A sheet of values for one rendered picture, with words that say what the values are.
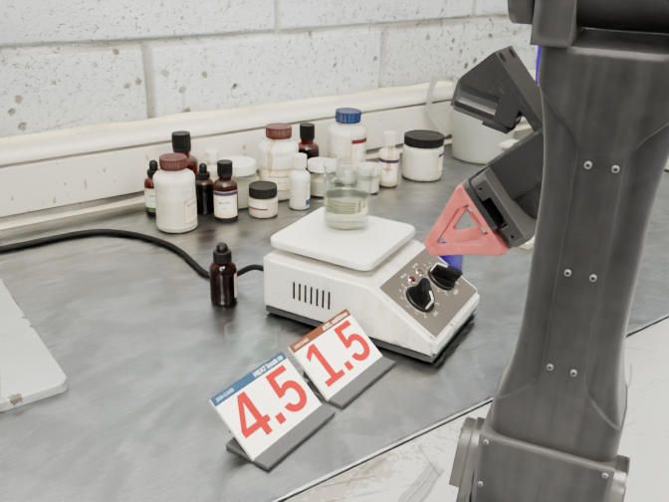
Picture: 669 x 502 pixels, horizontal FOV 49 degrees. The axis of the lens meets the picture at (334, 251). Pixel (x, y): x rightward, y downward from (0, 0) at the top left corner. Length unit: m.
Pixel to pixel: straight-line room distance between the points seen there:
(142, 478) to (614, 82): 0.44
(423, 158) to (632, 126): 0.91
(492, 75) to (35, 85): 0.68
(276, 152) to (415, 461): 0.61
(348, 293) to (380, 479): 0.21
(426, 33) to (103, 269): 0.78
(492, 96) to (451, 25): 0.87
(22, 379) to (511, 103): 0.48
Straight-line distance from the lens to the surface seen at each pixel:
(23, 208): 1.08
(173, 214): 1.00
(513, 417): 0.39
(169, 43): 1.15
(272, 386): 0.63
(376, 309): 0.72
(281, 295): 0.77
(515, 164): 0.59
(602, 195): 0.33
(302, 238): 0.76
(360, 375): 0.69
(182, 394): 0.68
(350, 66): 1.32
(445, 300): 0.76
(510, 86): 0.60
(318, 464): 0.60
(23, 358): 0.75
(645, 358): 0.80
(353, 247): 0.75
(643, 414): 0.72
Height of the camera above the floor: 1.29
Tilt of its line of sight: 24 degrees down
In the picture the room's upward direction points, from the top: 2 degrees clockwise
